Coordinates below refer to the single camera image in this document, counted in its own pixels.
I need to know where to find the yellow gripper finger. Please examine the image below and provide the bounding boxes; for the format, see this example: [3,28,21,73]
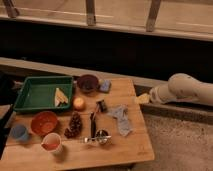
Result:
[135,93,150,104]

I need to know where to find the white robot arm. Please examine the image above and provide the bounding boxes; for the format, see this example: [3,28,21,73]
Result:
[134,73,213,106]

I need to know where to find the grey blue cloth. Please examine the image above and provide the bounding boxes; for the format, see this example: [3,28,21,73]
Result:
[107,105,132,136]

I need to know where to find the blue sponge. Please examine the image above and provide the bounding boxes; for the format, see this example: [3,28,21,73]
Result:
[99,80,111,93]

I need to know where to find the black small brush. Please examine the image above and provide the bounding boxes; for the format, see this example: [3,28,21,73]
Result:
[93,100,107,117]

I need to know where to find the small metal cup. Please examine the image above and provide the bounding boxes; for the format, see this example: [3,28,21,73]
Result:
[96,130,108,145]

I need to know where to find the silver spoon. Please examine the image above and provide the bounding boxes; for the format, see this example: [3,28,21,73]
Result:
[83,136,111,143]

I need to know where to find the dark brown bowl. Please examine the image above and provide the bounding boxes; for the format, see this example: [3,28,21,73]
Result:
[77,74,99,93]

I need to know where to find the dark grape bunch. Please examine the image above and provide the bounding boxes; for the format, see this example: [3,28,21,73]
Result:
[64,112,82,138]

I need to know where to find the orange bowl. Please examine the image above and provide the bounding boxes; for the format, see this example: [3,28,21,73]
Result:
[31,111,58,136]

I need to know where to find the white cup red inside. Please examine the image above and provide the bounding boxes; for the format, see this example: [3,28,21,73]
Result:
[41,133,63,155]

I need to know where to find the green plastic tray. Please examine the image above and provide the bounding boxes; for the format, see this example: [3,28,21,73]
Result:
[14,76,73,113]

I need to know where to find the blue cup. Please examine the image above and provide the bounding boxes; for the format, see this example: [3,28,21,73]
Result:
[11,124,29,142]

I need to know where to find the black handled spatula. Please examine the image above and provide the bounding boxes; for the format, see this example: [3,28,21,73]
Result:
[90,112,96,138]

